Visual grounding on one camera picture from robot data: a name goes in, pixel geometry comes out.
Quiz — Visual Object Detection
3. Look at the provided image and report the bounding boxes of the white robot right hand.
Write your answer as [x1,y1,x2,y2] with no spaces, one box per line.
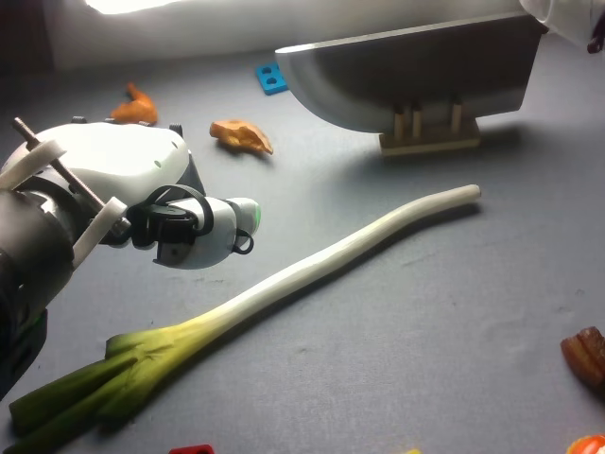
[518,0,605,55]

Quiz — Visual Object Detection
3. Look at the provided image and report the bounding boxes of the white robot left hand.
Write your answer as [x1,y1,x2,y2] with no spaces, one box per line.
[31,122,262,271]

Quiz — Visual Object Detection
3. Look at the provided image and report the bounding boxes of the white curved tube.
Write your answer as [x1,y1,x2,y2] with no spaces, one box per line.
[0,183,482,454]

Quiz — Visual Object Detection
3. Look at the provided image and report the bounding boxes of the wooden peg board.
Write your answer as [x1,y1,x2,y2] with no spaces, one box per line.
[379,96,482,158]

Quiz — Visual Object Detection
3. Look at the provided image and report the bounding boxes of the orange toy chicken drumstick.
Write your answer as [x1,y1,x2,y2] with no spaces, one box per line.
[110,82,159,126]

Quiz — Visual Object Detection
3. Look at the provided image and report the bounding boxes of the orange toy fried piece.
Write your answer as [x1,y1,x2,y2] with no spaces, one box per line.
[209,119,275,156]

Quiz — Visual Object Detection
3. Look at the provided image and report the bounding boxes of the blue square block with holes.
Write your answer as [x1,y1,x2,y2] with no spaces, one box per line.
[254,62,288,96]

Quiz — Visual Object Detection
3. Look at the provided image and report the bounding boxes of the white backdrop sheet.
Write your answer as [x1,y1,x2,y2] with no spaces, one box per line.
[44,0,526,72]

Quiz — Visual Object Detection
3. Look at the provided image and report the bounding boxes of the grey table cloth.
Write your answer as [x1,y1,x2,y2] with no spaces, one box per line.
[0,44,605,454]

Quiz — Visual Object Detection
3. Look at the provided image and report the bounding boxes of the brown toy meat piece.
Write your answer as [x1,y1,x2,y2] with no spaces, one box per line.
[560,325,605,394]

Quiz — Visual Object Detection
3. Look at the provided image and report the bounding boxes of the orange toy tart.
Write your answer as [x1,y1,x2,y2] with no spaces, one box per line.
[565,434,605,454]

